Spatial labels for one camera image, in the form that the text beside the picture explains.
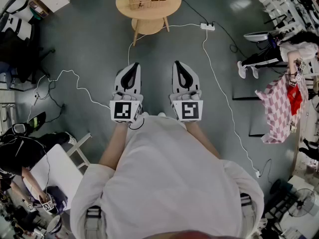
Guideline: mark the person's left forearm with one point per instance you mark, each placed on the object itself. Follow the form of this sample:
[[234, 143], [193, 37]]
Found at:
[[114, 146]]

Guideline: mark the white folding table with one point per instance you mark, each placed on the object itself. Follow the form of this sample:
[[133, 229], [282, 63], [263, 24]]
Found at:
[[54, 168]]

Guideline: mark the white and black robot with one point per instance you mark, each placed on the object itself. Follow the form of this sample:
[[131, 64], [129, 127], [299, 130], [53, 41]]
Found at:
[[17, 16]]

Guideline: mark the white power strip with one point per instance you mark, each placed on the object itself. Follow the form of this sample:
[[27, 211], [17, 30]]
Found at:
[[207, 26]]

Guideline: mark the woven wicker compartment basket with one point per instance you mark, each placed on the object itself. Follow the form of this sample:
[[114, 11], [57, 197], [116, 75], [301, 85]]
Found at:
[[143, 1]]

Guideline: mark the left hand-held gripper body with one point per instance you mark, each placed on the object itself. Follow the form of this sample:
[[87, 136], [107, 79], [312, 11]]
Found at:
[[123, 109]]

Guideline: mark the person's white shirt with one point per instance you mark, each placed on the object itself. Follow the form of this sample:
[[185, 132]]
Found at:
[[169, 173]]

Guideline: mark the black floor fan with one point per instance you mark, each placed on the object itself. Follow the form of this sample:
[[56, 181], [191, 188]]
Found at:
[[302, 202]]

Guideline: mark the white storage rack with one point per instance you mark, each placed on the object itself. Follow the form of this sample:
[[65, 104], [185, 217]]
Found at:
[[281, 6]]

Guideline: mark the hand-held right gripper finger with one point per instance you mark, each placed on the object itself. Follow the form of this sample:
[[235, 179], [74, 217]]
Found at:
[[175, 81], [195, 82]]

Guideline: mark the round wooden side table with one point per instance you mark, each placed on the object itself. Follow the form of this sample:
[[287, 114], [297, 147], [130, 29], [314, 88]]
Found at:
[[159, 11]]

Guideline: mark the person's right forearm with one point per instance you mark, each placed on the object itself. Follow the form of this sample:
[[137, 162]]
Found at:
[[202, 138]]

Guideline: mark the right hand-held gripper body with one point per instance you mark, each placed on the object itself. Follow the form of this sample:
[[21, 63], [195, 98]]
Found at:
[[189, 109]]

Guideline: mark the pink checked cloth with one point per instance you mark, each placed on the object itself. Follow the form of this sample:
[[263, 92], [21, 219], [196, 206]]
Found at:
[[279, 108]]

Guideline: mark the black office chair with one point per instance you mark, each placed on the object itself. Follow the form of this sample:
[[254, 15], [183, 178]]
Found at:
[[22, 56]]

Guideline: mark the person's white right shoe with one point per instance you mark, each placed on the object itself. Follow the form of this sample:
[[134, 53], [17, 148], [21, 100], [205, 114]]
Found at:
[[162, 114]]

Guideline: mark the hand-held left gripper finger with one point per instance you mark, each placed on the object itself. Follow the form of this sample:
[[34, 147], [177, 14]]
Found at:
[[119, 81], [139, 80]]

